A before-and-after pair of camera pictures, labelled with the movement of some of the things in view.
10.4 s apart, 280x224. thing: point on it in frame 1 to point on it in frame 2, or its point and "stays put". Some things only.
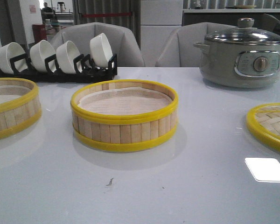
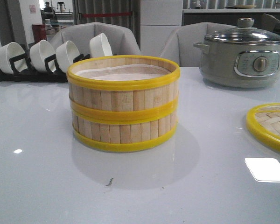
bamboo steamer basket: [15, 107] to [123, 88]
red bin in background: [39, 33] stays put
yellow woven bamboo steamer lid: [270, 122] stays put
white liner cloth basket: [1, 94] to [123, 72]
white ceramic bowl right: [101, 51] stays put
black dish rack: [84, 71] stays put
